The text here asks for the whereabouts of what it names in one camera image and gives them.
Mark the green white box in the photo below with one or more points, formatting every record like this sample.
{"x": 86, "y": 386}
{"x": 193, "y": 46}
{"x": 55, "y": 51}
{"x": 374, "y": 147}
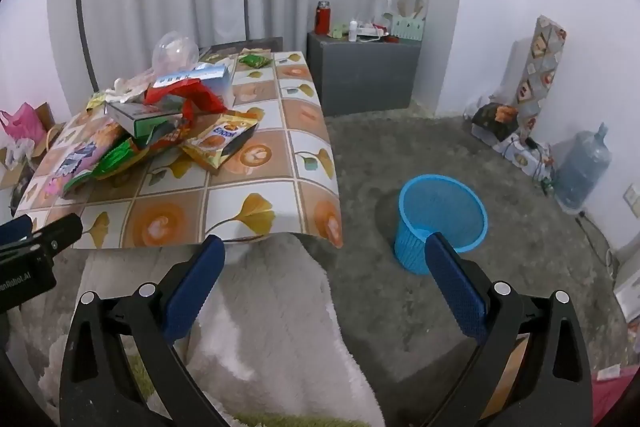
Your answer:
{"x": 135, "y": 117}

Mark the small green snack packet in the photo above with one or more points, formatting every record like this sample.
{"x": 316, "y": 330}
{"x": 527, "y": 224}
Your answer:
{"x": 255, "y": 61}

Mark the white crumpled tissue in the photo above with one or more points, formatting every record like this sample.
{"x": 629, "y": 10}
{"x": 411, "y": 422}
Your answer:
{"x": 125, "y": 87}

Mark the pink cloth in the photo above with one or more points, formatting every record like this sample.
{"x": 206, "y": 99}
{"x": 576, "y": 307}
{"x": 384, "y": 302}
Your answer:
{"x": 612, "y": 387}

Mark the white power strip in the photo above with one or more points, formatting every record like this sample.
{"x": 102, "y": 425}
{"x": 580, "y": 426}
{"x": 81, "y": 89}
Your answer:
{"x": 372, "y": 32}

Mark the white plastic bag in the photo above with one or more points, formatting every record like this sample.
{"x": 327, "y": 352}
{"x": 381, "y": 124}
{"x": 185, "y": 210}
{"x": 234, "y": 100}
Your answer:
{"x": 17, "y": 154}

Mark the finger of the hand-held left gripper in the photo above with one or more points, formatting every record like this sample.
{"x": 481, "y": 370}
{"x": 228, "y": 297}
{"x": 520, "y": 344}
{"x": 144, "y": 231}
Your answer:
{"x": 14, "y": 229}
{"x": 57, "y": 232}

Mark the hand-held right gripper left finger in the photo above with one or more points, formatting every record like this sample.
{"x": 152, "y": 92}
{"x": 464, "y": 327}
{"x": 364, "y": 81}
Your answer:
{"x": 195, "y": 292}

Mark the white fluffy blanket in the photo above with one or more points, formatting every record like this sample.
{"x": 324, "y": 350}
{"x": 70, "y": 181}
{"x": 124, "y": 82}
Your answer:
{"x": 270, "y": 307}

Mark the grey cabinet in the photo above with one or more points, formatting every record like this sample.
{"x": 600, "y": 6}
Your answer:
{"x": 365, "y": 77}

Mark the red thermos bottle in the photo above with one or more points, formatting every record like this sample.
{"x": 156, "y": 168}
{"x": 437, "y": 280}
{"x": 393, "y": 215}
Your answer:
{"x": 322, "y": 19}

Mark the small green container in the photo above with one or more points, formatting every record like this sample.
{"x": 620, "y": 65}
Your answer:
{"x": 339, "y": 32}

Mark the pink plastic bag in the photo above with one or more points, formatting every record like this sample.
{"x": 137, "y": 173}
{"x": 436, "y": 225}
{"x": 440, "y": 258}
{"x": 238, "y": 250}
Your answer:
{"x": 22, "y": 122}

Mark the grey shaggy carpet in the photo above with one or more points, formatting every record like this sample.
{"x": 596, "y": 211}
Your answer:
{"x": 400, "y": 142}

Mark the clear crumpled plastic bag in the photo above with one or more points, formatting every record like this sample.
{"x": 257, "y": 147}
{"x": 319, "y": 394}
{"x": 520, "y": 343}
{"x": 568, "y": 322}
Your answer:
{"x": 172, "y": 49}

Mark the large clear water jug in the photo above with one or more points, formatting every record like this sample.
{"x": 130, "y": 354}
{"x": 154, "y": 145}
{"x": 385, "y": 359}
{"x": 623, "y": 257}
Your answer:
{"x": 582, "y": 172}

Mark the dark curved pole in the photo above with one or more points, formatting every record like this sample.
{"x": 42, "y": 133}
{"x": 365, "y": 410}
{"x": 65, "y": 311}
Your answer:
{"x": 80, "y": 7}

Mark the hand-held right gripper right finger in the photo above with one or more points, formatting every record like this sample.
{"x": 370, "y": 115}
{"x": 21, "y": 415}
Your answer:
{"x": 457, "y": 292}

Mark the red plastic bag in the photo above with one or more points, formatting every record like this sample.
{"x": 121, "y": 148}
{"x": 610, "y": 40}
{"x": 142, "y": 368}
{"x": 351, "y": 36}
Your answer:
{"x": 205, "y": 99}

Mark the flat patterned wrapped box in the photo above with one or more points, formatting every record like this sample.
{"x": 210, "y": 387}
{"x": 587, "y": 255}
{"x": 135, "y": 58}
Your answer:
{"x": 520, "y": 152}

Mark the white carton box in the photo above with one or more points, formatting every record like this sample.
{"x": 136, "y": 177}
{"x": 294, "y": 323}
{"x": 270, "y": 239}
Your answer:
{"x": 630, "y": 287}

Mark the blue plastic mesh basket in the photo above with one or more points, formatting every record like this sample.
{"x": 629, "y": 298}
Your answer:
{"x": 440, "y": 207}

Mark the yellow cookie packet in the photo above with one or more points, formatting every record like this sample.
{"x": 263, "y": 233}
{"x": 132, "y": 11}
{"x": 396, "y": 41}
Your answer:
{"x": 225, "y": 139}

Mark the small white bottle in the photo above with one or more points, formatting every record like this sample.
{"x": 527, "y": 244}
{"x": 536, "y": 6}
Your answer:
{"x": 353, "y": 32}

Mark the leaf patterned tablecloth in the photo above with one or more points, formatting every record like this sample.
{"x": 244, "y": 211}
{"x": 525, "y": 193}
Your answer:
{"x": 260, "y": 157}

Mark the white wall socket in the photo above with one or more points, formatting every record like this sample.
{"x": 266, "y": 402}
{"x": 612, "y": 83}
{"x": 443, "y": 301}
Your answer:
{"x": 634, "y": 199}

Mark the dark bag with orange print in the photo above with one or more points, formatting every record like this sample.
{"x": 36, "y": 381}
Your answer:
{"x": 495, "y": 122}

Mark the shiny green packet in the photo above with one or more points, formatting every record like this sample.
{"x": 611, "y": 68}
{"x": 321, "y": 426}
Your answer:
{"x": 117, "y": 159}

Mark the clear spray bottle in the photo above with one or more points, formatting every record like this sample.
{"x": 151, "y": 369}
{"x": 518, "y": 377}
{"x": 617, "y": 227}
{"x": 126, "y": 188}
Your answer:
{"x": 388, "y": 12}

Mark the blue white box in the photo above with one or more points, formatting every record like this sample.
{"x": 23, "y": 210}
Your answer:
{"x": 200, "y": 77}

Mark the orange snack packet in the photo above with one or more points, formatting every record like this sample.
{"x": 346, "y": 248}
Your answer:
{"x": 167, "y": 139}

